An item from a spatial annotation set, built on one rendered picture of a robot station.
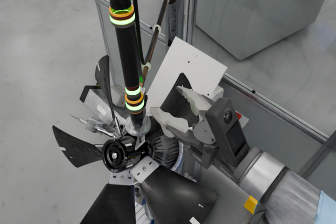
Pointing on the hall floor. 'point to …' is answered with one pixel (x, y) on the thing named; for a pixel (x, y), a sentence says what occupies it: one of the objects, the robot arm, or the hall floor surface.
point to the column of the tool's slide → (176, 15)
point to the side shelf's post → (197, 170)
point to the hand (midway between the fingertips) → (168, 98)
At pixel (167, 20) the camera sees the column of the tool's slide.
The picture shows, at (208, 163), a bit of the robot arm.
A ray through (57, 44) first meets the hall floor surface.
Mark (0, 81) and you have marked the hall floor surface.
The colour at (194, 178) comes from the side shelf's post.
